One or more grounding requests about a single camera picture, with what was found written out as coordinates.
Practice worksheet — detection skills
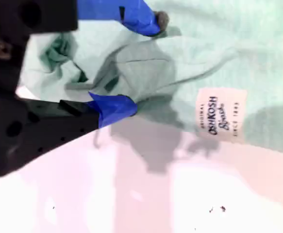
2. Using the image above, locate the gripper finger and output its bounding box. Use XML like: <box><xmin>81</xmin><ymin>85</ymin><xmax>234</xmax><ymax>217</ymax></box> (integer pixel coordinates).
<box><xmin>17</xmin><ymin>0</ymin><xmax>170</xmax><ymax>37</ymax></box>
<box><xmin>0</xmin><ymin>91</ymin><xmax>139</xmax><ymax>181</ymax></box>

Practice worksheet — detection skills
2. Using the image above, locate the pale green T-shirt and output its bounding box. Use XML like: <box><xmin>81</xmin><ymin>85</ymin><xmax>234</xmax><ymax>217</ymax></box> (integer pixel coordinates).
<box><xmin>17</xmin><ymin>0</ymin><xmax>283</xmax><ymax>156</ymax></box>

